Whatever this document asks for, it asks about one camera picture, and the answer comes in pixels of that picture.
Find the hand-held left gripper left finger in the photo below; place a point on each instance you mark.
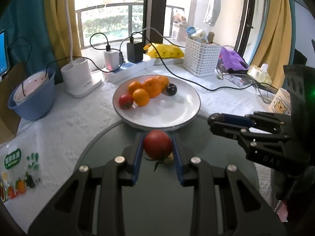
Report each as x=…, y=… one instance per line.
x=137, y=157

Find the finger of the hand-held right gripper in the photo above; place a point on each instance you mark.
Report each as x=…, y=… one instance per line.
x=265, y=147
x=236, y=121

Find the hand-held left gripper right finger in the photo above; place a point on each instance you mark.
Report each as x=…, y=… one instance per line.
x=177, y=159

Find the red cherry tomato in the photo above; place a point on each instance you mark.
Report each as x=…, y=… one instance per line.
x=126, y=101
x=157, y=143

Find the white plate with dark rim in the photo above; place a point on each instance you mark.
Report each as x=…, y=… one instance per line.
x=167, y=110

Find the orange kumquat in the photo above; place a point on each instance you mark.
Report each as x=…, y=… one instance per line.
x=152, y=88
x=164, y=80
x=140, y=97
x=134, y=87

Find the dark cherry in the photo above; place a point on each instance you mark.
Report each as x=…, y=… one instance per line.
x=171, y=89

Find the white mug with bear print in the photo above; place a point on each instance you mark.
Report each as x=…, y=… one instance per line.
x=279, y=102

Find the grey round mat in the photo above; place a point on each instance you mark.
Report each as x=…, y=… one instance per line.
x=157, y=201

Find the yellow tissue pack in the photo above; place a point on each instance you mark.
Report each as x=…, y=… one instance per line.
x=259, y=75

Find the purple cloth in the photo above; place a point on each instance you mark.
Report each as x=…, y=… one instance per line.
x=232, y=59

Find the white perforated basket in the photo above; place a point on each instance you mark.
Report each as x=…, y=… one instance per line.
x=201, y=59

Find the yellow curtain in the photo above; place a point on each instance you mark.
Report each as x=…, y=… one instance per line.
x=61, y=29
x=273, y=29

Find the brown bottle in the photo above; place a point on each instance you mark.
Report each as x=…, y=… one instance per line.
x=210, y=37

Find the white power strip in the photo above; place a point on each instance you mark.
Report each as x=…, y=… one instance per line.
x=130, y=70

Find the blue and white packet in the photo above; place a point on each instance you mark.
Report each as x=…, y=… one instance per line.
x=196, y=35

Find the yellow snack packet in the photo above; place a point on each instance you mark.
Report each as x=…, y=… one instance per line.
x=165, y=51

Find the white desk lamp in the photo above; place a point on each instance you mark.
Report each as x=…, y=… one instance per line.
x=78, y=76

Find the white charger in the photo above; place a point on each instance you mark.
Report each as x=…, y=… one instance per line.
x=111, y=60

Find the black charger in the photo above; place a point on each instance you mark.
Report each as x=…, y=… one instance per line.
x=134, y=52

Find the blue plastic basin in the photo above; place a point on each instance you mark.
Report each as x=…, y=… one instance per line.
x=34, y=108

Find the grey hanging garment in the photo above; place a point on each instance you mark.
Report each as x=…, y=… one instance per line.
x=213, y=2

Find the fruit print plastic bag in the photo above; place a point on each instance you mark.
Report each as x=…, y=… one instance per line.
x=17, y=172

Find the white bowl with pink dots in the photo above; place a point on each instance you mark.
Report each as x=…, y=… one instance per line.
x=29, y=88

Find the cardboard box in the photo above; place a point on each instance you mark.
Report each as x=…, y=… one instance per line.
x=7, y=118

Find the teal curtain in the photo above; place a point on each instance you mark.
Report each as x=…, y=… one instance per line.
x=29, y=36

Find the tablet with blue screen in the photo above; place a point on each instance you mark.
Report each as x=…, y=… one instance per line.
x=3, y=54

